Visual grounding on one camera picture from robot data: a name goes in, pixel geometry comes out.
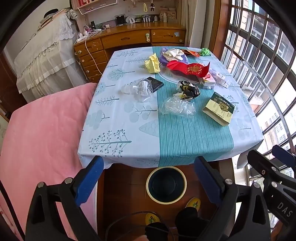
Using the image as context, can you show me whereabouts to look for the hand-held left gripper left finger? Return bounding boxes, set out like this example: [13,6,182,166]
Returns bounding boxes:
[25,156,104,241]

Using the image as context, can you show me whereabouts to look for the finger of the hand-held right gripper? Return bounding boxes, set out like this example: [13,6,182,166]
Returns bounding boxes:
[272,146,296,179]
[247,150,286,179]

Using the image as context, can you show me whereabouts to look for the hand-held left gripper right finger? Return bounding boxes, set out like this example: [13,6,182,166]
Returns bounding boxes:
[194,156,271,241]

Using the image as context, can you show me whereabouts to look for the dark blue bin cream rim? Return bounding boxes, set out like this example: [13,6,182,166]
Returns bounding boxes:
[146,166,187,205]

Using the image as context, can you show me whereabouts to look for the black printed card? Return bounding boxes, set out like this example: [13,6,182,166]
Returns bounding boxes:
[146,76,164,93]

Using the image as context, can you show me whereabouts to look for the red paper with gold print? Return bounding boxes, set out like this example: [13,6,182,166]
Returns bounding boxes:
[166,60,210,78]

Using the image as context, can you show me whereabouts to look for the purple plastic bag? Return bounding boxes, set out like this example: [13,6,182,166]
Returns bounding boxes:
[159,47,188,66]

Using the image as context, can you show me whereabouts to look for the person's black trousers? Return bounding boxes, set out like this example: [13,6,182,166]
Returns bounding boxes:
[145,207,229,241]

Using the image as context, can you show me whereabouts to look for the pink blanket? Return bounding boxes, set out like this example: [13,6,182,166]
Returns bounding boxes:
[0,83,102,241]

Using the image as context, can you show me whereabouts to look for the tree print blue tablecloth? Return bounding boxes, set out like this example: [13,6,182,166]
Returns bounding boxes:
[77,46,264,168]

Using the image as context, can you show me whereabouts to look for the green and yellow carton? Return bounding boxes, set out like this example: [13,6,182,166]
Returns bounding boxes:
[202,92,236,127]

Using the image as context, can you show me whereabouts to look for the clear crumpled plastic wrap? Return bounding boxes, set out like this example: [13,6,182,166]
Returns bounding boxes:
[159,95,196,118]

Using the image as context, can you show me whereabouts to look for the black gold crumpled wrapper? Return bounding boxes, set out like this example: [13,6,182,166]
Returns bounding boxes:
[173,80,201,100]

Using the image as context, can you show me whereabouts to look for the white small box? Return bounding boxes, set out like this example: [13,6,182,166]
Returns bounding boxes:
[215,72,229,88]

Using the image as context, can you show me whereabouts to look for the pink small box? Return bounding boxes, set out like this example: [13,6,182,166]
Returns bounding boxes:
[199,72,216,90]

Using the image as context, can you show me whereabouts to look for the clear plastic bag white label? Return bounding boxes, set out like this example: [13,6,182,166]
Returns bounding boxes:
[121,78,155,102]

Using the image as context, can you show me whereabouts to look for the yellow crumpled paper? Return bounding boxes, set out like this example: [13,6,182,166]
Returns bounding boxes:
[144,53,161,74]

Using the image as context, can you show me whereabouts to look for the white lace cover cloth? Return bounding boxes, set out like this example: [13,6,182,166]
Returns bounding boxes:
[14,14,87,102]

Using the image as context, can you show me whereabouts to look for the white crumpled paper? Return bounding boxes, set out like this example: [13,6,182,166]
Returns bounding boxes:
[162,49,185,61]

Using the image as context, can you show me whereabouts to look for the wooden desk with drawers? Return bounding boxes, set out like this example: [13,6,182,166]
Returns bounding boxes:
[73,23,186,82]

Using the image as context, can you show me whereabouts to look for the beige curtain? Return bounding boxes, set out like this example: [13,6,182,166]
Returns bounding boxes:
[180,0,215,49]

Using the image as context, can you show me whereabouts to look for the light wooden box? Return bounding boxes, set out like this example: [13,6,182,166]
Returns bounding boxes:
[168,8,178,23]

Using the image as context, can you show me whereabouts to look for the thin black cable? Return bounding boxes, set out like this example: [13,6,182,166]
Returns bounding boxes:
[105,211,176,241]

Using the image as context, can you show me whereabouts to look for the white charging cable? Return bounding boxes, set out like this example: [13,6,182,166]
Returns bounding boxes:
[85,35,103,76]

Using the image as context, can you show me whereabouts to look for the white wire wall shelf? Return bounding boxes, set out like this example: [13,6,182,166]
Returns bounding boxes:
[77,0,119,15]

